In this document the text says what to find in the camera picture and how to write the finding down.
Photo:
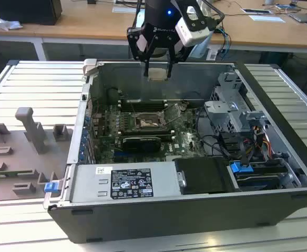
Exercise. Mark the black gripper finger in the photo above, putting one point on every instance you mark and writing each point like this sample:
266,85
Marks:
170,69
146,68

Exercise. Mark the silver square CPU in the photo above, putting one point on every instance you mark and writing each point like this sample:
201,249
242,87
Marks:
158,73

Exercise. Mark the black RAM slot bank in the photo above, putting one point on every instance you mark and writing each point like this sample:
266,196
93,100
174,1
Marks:
143,105
148,133

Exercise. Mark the black CPU socket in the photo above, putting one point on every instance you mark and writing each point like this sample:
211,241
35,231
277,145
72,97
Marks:
149,126

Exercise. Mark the black cylinder board component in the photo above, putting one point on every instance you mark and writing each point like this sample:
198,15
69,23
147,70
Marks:
113,95

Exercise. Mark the small white labelled box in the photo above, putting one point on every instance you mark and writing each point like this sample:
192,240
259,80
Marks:
213,55

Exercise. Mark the grey case latch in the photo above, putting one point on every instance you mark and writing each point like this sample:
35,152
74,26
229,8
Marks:
89,67

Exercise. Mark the grey metal disk bay cage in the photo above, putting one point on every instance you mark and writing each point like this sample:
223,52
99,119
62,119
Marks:
221,110

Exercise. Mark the wooden desk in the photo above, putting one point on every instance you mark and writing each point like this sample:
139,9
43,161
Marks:
90,23

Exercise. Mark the green motherboard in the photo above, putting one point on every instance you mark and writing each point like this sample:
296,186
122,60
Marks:
187,141

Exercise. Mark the black graphics card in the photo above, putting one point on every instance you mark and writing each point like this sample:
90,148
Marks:
141,145

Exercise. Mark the white paper sheet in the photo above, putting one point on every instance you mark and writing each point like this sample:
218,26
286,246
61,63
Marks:
266,18

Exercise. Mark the white cup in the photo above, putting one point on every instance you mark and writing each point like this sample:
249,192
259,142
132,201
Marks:
269,1

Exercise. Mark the hard disk in blue carrier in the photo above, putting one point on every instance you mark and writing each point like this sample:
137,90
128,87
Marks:
239,168

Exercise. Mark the silver power supply with label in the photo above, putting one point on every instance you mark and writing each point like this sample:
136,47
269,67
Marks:
90,183

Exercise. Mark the black box on desk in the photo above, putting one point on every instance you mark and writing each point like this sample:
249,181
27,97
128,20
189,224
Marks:
24,10

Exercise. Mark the grey laptop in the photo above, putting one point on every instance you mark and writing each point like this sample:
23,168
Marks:
304,17

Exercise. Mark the crumpled white paper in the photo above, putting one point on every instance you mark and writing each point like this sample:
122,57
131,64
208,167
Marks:
7,24

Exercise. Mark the black open PC case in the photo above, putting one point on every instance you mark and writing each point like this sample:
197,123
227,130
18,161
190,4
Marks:
169,220

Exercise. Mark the blue case latch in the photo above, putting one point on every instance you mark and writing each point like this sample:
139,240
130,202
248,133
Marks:
50,187

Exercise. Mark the grey brown parts rack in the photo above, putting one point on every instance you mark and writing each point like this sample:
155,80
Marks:
16,155

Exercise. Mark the green RAM stick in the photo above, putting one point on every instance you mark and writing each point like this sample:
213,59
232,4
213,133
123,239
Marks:
11,173

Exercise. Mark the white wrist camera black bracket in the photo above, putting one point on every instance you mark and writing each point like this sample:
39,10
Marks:
193,36

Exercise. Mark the white tablet dark frame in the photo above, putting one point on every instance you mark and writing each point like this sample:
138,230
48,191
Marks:
256,10

